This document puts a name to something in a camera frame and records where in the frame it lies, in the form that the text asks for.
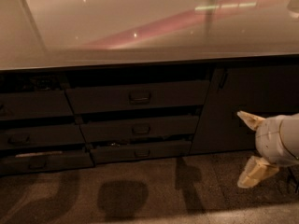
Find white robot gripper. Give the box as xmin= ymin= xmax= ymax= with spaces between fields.
xmin=236 ymin=111 xmax=299 ymax=189

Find dark drawer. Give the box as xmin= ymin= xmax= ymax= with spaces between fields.
xmin=91 ymin=140 xmax=192 ymax=163
xmin=66 ymin=80 xmax=209 ymax=114
xmin=0 ymin=91 xmax=72 ymax=120
xmin=80 ymin=115 xmax=199 ymax=143
xmin=0 ymin=124 xmax=84 ymax=150
xmin=0 ymin=150 xmax=93 ymax=175

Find dark cabinet door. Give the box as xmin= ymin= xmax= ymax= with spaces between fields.
xmin=191 ymin=65 xmax=299 ymax=154

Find dark cabinet door handle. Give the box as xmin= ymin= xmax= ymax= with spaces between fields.
xmin=219 ymin=69 xmax=228 ymax=89

